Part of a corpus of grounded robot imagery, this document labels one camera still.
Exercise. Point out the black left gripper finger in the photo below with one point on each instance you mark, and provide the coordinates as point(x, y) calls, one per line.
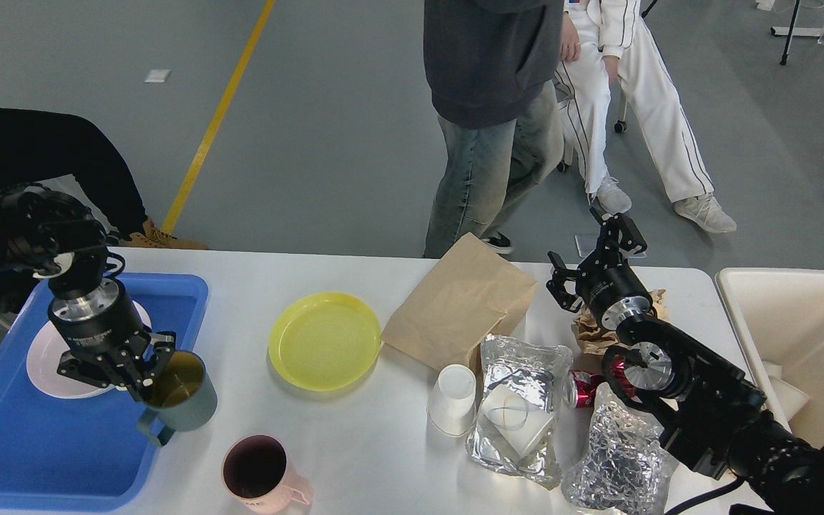
point(145, 356)
point(99, 371)

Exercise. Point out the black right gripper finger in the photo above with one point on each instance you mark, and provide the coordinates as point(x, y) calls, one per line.
point(561, 275)
point(619, 238)

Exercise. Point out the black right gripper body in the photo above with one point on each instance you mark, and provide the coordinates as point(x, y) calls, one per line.
point(613, 295)

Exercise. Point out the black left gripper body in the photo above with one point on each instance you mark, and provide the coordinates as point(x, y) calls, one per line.
point(104, 322)

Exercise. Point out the teal mug yellow inside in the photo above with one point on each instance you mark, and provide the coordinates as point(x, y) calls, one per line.
point(183, 399)

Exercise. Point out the pink ribbed mug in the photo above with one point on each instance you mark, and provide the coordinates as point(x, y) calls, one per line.
point(259, 473)

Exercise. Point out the yellow round plastic plate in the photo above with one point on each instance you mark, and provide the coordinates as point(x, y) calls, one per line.
point(324, 341)

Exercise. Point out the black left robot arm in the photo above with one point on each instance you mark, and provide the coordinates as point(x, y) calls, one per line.
point(59, 239)

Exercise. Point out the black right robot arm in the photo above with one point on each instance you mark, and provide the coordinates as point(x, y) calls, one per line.
point(713, 419)

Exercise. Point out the crumpled brown paper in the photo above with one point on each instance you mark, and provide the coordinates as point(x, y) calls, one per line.
point(594, 339)

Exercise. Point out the brown paper bag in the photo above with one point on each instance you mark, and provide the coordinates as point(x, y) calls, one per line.
point(471, 292)

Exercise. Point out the blue plastic tray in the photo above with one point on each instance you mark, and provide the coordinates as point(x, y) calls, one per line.
point(63, 455)

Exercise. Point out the crushed red soda can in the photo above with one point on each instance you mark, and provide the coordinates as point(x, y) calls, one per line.
point(579, 389)

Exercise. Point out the silver foil pouch with paper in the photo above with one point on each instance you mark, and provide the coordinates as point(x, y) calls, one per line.
point(517, 416)

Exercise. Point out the white paper cup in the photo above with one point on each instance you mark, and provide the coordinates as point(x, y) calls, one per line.
point(451, 402)

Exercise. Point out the crumpled silver foil bag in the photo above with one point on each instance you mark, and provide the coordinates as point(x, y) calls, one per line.
point(624, 466)

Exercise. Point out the person in white tracksuit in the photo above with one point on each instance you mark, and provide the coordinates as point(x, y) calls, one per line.
point(605, 43)

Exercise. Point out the beige plastic bin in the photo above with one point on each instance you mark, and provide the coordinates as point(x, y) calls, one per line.
point(778, 317)

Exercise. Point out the person in black trousers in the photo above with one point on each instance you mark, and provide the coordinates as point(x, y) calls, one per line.
point(37, 146)

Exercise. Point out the person in grey hoodie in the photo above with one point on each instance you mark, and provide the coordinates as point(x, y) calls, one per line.
point(490, 67)

